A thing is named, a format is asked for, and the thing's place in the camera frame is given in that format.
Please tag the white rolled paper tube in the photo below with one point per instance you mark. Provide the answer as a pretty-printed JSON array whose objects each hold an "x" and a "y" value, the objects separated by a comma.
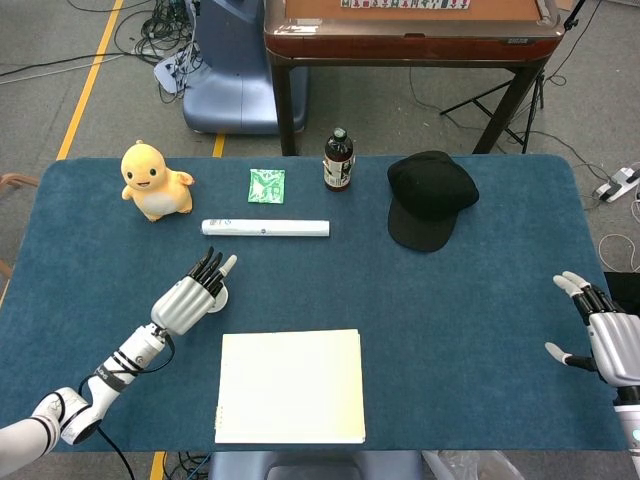
[{"x": 265, "y": 228}]

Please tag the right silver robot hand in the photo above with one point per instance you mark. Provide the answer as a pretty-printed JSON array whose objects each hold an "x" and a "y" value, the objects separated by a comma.
[{"x": 617, "y": 350}]

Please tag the brown mahjong table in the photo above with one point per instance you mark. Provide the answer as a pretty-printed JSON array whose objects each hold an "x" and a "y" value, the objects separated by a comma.
[{"x": 410, "y": 47}]

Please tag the yellow plush duck toy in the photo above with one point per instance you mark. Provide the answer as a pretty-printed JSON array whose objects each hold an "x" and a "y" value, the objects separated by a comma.
[{"x": 152, "y": 187}]

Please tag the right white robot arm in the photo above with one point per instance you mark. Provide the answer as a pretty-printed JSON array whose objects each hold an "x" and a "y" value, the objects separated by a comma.
[{"x": 631, "y": 420}]

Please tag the black box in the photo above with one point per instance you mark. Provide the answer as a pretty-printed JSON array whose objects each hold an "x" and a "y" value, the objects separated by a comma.
[{"x": 627, "y": 290}]

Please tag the black baseball cap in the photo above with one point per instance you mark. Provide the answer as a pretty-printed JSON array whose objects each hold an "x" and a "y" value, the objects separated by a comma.
[{"x": 430, "y": 200}]

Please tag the wooden chair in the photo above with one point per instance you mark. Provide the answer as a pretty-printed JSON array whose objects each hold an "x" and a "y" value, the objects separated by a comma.
[{"x": 15, "y": 180}]

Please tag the green sachet packet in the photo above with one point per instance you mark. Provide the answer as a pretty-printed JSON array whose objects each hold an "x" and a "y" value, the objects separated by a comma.
[{"x": 266, "y": 186}]

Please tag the blue grey machine base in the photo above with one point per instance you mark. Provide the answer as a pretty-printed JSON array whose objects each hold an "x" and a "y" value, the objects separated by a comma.
[{"x": 230, "y": 75}]

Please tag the white paper cup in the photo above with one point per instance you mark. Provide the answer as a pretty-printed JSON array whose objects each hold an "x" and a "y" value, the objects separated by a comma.
[{"x": 223, "y": 303}]

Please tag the blue felt table mat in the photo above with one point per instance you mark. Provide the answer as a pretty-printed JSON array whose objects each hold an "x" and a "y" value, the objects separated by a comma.
[{"x": 425, "y": 310}]

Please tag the dark drink bottle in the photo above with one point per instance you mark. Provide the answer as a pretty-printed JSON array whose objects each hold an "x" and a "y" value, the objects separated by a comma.
[{"x": 338, "y": 165}]

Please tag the white power strip with plugs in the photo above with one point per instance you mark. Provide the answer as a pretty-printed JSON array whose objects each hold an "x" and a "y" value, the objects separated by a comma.
[{"x": 172, "y": 72}]

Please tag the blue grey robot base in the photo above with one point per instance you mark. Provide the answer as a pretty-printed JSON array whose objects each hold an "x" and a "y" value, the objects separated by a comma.
[{"x": 310, "y": 467}]

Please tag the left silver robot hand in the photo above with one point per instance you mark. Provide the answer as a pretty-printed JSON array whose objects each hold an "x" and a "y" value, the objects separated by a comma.
[{"x": 182, "y": 305}]

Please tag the row of mahjong tiles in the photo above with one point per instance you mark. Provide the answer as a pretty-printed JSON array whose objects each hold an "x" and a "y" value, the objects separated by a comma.
[{"x": 405, "y": 4}]

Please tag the black tripod stand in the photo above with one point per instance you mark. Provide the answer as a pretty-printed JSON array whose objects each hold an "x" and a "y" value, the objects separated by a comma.
[{"x": 531, "y": 110}]

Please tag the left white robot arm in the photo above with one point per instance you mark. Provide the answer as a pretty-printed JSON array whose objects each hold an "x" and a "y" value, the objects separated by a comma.
[{"x": 135, "y": 357}]

